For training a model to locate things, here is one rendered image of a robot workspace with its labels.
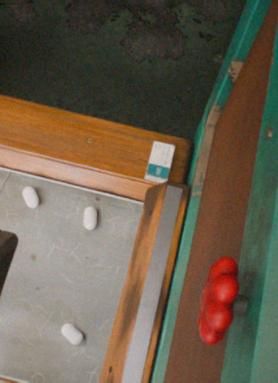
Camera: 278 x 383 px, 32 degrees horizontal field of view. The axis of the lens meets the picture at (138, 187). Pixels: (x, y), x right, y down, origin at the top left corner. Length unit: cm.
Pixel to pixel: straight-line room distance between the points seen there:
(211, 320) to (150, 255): 41
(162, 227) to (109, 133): 22
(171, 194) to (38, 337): 28
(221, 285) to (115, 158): 57
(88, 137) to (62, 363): 35
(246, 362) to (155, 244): 43
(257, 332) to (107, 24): 174
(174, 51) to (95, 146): 111
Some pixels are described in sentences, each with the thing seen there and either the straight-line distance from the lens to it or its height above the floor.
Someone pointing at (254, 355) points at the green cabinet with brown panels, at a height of 127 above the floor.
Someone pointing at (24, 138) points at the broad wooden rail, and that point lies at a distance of 81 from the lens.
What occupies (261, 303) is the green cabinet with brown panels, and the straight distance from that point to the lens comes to 23.
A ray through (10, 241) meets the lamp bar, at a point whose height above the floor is 107.
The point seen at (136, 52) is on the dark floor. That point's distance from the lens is 185.
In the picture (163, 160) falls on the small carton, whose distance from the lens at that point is 77.
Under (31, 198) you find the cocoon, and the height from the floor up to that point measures 76.
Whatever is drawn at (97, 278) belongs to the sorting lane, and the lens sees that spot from 76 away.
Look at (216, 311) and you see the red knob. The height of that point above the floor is 126.
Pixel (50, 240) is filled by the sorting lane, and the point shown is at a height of 74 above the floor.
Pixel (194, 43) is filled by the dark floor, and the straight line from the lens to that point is 190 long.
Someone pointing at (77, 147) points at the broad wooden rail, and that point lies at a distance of 80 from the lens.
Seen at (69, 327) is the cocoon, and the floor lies 76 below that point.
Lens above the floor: 148
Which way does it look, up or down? 69 degrees down
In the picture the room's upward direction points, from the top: 11 degrees clockwise
